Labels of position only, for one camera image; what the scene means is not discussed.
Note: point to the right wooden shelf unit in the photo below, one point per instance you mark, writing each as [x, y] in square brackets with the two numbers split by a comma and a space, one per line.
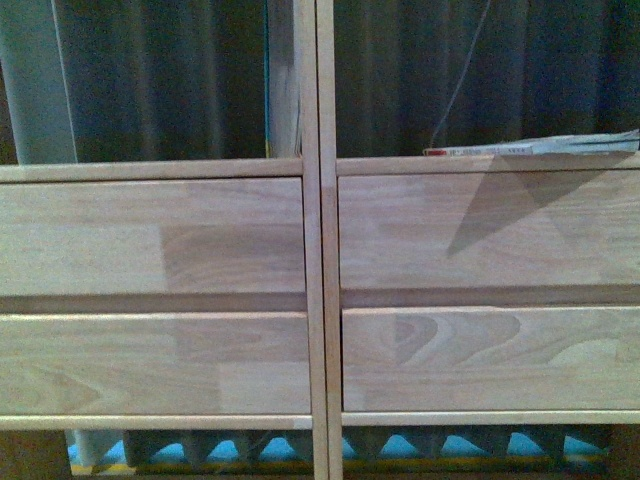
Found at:
[477, 295]

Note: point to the grey vertical pillar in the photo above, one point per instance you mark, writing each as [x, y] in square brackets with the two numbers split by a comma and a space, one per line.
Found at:
[35, 84]

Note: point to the thin book stack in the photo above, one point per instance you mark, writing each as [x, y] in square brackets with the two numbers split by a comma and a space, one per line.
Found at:
[564, 144]

